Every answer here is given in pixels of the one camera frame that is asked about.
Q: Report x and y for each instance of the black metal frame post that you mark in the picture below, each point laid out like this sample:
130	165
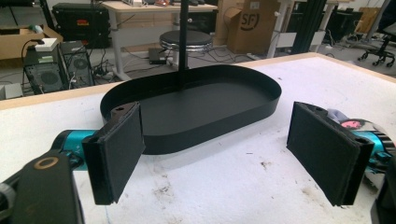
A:
306	26

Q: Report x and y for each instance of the black equipment case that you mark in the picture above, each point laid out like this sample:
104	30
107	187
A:
79	25

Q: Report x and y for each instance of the white table leg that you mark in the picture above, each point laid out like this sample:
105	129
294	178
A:
278	31

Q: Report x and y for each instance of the black oval tray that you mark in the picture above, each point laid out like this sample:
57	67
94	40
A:
202	115

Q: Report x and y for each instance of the small black floor box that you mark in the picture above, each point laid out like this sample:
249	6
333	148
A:
157	56

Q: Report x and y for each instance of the grey cloth with pink print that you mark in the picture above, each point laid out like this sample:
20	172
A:
352	124

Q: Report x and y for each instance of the tall printed cardboard box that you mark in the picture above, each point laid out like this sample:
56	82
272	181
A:
249	29

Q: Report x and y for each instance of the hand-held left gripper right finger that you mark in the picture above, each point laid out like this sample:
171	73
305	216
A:
323	149

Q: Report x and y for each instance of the black computer tower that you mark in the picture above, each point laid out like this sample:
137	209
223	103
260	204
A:
77	63

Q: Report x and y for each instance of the grey computer tower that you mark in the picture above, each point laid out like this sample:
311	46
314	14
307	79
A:
46	73

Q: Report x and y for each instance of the small white box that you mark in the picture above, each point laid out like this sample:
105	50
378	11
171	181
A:
46	44

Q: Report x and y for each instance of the black stand pole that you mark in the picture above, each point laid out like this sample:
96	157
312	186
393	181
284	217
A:
183	40

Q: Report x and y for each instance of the black office chair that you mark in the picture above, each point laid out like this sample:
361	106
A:
379	51

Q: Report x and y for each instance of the grey box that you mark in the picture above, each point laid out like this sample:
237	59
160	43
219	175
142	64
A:
11	91

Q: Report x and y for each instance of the wooden desk with white legs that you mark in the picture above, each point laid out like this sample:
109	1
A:
146	7

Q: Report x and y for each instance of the low open cardboard box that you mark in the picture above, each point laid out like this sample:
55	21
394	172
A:
14	43

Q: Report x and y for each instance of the round black stool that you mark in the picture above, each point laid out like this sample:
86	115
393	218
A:
199	39

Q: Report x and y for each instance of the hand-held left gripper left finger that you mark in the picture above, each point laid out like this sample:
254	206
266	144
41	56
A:
120	155

